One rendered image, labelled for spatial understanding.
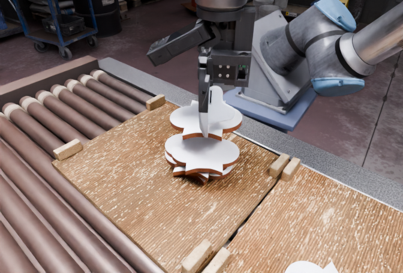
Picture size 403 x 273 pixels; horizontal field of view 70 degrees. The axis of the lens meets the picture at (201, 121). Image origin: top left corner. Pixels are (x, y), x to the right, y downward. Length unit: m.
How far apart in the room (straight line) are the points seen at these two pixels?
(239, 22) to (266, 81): 0.51
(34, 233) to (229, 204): 0.36
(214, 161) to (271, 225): 0.15
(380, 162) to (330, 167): 1.62
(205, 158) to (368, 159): 1.86
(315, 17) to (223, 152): 0.46
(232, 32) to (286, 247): 0.36
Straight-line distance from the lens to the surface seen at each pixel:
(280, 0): 5.05
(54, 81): 1.09
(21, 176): 0.75
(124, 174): 0.64
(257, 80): 0.94
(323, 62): 0.78
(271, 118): 0.92
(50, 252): 0.60
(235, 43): 0.45
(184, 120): 0.54
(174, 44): 0.46
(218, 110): 0.47
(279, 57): 0.90
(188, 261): 0.48
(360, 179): 0.73
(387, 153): 2.45
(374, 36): 0.73
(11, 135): 0.90
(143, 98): 0.92
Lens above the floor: 1.39
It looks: 36 degrees down
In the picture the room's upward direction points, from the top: straight up
